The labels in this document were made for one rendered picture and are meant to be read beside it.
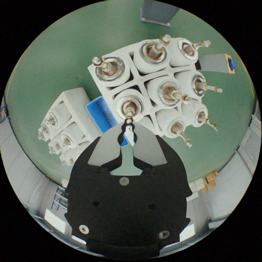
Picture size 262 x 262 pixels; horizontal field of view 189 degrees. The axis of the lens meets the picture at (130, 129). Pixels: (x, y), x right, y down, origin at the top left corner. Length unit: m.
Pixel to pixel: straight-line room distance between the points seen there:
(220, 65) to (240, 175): 5.10
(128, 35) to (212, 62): 0.43
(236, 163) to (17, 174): 11.21
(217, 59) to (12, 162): 6.85
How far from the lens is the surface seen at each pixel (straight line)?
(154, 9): 0.58
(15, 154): 6.41
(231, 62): 0.38
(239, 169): 5.24
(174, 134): 0.29
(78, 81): 0.56
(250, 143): 5.01
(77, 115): 0.38
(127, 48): 0.31
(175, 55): 0.29
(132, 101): 0.21
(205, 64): 0.43
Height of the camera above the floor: 0.46
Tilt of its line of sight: 58 degrees down
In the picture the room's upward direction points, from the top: 179 degrees counter-clockwise
